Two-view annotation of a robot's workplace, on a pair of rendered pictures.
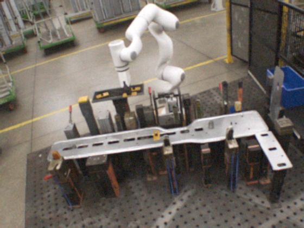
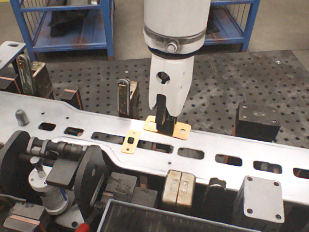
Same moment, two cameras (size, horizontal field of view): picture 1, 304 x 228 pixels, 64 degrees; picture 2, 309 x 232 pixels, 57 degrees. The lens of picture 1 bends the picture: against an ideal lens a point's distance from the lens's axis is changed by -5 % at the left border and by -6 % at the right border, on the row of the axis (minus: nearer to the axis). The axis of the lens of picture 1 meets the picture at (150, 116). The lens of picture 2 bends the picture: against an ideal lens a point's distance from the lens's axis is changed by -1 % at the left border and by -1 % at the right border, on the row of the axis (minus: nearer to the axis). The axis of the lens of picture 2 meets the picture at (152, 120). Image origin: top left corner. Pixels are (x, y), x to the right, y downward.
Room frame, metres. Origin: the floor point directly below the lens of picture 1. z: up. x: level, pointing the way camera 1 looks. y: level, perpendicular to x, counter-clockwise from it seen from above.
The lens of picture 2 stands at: (1.77, 0.12, 1.63)
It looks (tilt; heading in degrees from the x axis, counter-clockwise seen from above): 46 degrees down; 188
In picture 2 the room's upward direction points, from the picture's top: straight up
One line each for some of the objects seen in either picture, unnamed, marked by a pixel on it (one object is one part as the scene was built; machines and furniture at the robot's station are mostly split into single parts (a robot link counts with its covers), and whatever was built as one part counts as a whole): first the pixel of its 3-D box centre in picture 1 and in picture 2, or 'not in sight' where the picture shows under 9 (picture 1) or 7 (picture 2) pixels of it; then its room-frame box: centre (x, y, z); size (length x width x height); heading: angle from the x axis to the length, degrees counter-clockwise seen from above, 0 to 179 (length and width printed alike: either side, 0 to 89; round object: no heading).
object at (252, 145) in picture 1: (251, 162); (17, 108); (1.02, -0.53, 0.84); 0.11 x 0.10 x 0.28; 175
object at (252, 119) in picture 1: (153, 137); (138, 141); (1.25, 0.01, 1.00); 1.38 x 0.22 x 0.02; 85
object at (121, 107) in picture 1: (125, 119); not in sight; (1.61, 0.19, 0.92); 0.10 x 0.08 x 0.45; 85
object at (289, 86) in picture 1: (286, 86); not in sight; (1.36, -0.92, 1.09); 0.30 x 0.17 x 0.13; 176
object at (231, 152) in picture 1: (230, 164); (47, 104); (1.01, -0.40, 0.87); 0.12 x 0.09 x 0.35; 175
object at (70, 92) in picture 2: (206, 166); (77, 121); (1.06, -0.27, 0.84); 0.11 x 0.08 x 0.29; 175
